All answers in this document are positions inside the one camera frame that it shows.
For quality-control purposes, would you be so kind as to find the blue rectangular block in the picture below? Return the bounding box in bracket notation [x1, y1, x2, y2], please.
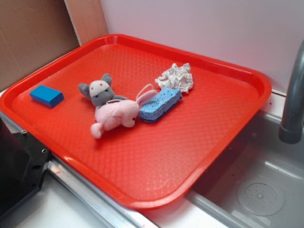
[29, 85, 64, 107]

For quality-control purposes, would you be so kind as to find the brown cardboard panel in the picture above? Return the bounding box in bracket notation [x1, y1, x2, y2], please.
[0, 0, 108, 90]

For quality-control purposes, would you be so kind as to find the red plastic tray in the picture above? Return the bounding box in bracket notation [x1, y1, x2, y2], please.
[0, 35, 271, 210]

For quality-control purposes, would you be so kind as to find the grey plastic sink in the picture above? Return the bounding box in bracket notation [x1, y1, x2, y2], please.
[145, 112, 304, 228]

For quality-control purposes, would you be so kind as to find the blue sponge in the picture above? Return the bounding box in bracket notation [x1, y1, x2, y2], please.
[139, 87, 182, 123]

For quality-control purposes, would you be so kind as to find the grey faucet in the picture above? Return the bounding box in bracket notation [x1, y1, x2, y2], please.
[279, 43, 304, 144]

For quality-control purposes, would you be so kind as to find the crumpled white paper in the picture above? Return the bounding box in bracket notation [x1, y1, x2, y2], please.
[155, 63, 194, 94]

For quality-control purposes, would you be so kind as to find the pink plush bunny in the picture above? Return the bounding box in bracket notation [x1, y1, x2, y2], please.
[90, 84, 157, 139]

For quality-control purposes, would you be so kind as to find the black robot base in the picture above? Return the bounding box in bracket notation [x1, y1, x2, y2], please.
[0, 120, 50, 220]

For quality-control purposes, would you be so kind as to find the grey plush animal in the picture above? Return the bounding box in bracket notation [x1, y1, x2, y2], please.
[78, 74, 127, 108]

